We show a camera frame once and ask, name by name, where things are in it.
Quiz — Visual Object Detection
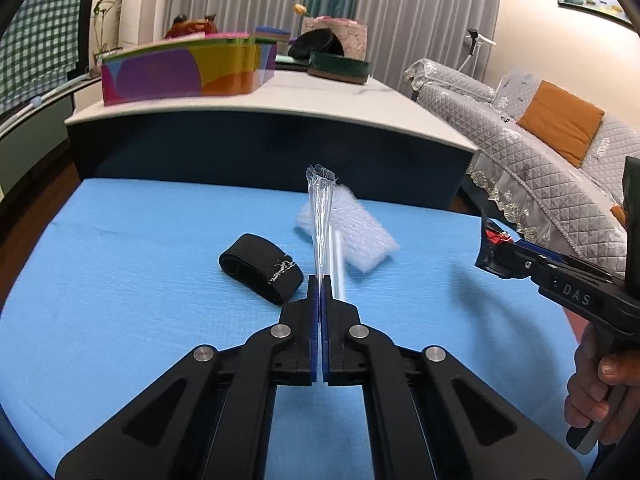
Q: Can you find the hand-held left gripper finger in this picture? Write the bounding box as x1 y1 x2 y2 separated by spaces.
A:
55 275 321 480
320 276 586 480

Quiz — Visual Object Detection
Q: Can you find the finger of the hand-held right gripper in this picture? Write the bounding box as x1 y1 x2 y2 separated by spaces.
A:
477 247 546 283
510 239 623 281

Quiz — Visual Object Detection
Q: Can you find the clear plastic straw wrapper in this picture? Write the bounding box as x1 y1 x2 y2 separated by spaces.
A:
305 164 348 303

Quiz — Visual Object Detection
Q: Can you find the person's right hand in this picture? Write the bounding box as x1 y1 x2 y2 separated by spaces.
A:
564 327 640 447

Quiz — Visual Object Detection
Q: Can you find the grey quilted sofa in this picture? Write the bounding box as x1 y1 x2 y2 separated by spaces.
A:
404 57 640 278

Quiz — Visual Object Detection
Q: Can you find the black elastic band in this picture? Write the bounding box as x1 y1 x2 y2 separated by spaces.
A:
218 233 304 305

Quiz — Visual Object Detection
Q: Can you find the white foam sheet piece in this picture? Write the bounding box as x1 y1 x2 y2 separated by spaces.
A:
295 185 401 273

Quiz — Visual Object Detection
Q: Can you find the blue foam mat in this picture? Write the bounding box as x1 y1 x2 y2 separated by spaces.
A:
0 177 598 480

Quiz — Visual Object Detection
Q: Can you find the white floor lamp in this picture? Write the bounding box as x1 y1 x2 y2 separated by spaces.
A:
457 28 497 73

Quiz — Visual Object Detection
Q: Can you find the white-topped dark coffee table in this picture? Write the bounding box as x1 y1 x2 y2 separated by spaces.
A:
65 67 481 211

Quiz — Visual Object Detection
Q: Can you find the dark green round tin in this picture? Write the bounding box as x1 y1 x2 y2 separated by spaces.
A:
307 50 372 84

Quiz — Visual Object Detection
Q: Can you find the black round hat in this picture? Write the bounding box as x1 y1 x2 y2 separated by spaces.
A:
288 30 336 58

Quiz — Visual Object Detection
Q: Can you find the multicoloured rectangular box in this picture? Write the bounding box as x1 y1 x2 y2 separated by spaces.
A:
101 32 278 107

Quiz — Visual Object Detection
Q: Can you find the stack of pastel bowls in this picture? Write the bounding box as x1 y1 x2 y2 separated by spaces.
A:
254 26 292 46

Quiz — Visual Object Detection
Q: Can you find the brown teapot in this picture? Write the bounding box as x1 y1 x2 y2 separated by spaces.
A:
164 14 220 40

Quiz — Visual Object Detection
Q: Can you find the green cabinet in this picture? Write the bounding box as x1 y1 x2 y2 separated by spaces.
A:
0 92 76 201

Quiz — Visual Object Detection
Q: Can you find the white pipe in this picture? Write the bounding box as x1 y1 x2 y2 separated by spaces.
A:
0 75 91 131

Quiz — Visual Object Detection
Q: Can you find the thin bamboo plant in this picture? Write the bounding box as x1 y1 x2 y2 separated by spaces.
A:
92 0 121 66

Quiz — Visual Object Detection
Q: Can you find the white standing air conditioner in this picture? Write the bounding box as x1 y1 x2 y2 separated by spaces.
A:
117 0 173 48

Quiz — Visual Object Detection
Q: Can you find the green checked cloth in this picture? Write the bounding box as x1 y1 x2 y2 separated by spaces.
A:
0 0 96 111

